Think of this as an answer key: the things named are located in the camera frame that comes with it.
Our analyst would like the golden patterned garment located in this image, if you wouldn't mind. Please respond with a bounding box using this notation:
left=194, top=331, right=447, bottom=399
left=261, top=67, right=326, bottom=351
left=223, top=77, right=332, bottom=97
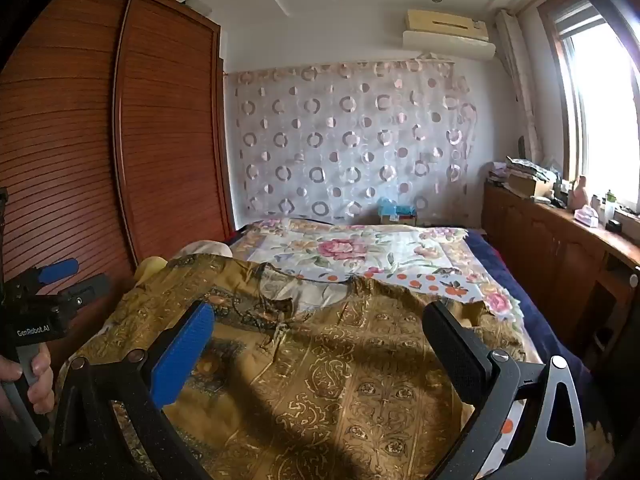
left=55, top=254, right=526, bottom=480

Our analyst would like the dark blue bedsheet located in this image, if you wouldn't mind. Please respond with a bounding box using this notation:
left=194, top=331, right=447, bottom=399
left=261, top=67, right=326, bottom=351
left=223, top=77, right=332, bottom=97
left=465, top=230, right=593, bottom=373

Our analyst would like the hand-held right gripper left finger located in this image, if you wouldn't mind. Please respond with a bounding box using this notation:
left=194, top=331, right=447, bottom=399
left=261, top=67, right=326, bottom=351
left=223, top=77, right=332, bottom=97
left=52, top=300, right=216, bottom=480

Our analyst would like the white bundled window curtain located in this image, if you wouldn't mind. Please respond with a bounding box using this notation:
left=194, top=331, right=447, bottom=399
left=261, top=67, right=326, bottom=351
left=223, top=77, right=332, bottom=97
left=495, top=8, right=547, bottom=162

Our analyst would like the circle patterned sheer curtain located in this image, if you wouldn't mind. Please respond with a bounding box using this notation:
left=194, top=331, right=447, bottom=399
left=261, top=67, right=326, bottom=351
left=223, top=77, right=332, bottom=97
left=225, top=57, right=479, bottom=227

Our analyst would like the brown wooden wardrobe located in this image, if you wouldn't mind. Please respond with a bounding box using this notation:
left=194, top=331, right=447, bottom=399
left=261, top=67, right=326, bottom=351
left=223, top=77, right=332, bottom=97
left=0, top=0, right=237, bottom=366

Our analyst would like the cream folded cloth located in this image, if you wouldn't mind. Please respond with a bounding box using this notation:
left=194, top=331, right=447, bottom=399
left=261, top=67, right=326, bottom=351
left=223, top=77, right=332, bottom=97
left=180, top=240, right=234, bottom=262

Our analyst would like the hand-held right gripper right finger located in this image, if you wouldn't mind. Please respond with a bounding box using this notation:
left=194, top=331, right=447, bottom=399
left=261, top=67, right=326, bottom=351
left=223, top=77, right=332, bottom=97
left=421, top=301, right=587, bottom=480

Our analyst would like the wall air conditioner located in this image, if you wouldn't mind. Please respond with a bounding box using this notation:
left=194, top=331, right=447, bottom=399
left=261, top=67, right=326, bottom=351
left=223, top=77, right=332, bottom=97
left=402, top=8, right=497, bottom=62

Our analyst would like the person's left hand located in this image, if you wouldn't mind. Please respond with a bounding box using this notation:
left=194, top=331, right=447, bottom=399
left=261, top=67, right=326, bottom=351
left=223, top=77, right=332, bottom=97
left=0, top=345, right=55, bottom=422

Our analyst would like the yellow cloth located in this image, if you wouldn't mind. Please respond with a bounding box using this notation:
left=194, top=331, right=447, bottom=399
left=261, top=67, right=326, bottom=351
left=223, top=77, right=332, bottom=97
left=132, top=256, right=169, bottom=287

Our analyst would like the floral blanket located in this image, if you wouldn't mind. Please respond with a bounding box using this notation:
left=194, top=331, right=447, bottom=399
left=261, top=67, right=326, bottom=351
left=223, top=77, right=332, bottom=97
left=235, top=217, right=526, bottom=322

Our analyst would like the blue topped cardboard box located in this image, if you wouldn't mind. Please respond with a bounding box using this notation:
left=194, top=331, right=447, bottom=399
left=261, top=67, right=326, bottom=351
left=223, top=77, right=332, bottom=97
left=377, top=197, right=418, bottom=226

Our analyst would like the pink bottle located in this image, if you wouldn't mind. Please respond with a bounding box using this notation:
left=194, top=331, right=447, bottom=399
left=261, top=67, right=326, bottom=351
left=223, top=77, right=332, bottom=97
left=570, top=176, right=592, bottom=211

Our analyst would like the stack of books and papers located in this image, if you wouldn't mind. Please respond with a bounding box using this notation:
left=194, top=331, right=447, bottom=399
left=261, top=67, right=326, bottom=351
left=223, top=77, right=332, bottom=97
left=487, top=156, right=562, bottom=199

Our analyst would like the wooden sideboard cabinet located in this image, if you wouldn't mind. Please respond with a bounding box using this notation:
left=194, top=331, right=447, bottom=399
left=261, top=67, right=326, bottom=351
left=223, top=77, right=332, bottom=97
left=482, top=182, right=640, bottom=366

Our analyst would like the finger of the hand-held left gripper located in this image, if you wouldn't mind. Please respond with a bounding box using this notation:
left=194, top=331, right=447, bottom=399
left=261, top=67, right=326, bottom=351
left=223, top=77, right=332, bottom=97
left=47, top=274, right=111, bottom=317
left=20, top=258, right=81, bottom=287

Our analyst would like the pink tissue pack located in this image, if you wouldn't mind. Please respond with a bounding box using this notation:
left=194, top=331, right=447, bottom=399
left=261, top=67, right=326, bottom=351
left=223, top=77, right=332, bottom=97
left=574, top=206, right=601, bottom=229

